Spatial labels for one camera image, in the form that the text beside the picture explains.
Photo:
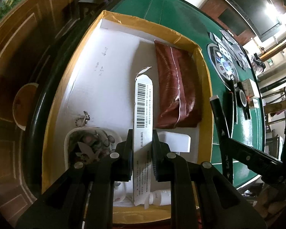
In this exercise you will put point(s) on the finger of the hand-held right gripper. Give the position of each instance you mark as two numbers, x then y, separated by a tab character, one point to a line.
228	169
250	155

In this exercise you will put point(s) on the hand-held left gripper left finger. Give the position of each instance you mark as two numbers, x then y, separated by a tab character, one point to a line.
127	155

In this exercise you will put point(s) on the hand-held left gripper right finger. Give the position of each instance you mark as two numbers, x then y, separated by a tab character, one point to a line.
156	155

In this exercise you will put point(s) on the clear plastic container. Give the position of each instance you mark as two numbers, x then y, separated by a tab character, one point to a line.
93	143

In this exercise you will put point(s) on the long narrow paper box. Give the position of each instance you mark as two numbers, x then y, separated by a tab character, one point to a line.
143	114

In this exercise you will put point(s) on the white carton box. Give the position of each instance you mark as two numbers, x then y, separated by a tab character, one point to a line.
251	87

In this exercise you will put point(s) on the dark red packet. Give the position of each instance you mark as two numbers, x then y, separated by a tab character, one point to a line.
174	85

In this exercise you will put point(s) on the yellow cardboard box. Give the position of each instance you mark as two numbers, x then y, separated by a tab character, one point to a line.
114	59

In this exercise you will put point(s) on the dark wooden chair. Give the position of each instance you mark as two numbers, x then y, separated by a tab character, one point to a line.
276	105

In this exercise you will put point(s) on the long black pen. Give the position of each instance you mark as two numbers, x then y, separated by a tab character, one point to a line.
234	105

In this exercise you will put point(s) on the blue and white small box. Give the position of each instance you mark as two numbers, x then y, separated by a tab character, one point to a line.
255	102

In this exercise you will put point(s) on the black tape roll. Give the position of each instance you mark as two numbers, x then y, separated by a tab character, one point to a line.
239	93

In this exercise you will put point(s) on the pile of plastic bags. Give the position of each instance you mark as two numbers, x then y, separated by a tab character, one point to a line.
258	64

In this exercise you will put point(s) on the table centre control panel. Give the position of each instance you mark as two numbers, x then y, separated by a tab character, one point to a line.
222	64

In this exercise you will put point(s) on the scattered playing cards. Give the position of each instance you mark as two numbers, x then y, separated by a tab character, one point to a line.
238	52

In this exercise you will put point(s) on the round brown basin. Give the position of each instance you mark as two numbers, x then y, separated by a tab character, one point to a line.
23	105

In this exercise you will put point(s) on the black television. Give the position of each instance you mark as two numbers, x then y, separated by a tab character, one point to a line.
250	7

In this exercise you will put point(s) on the wooden sideboard cabinet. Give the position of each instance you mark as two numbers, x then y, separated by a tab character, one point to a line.
26	40

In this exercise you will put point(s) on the brown wooden wall unit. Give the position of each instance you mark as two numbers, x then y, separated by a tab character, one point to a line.
214	12

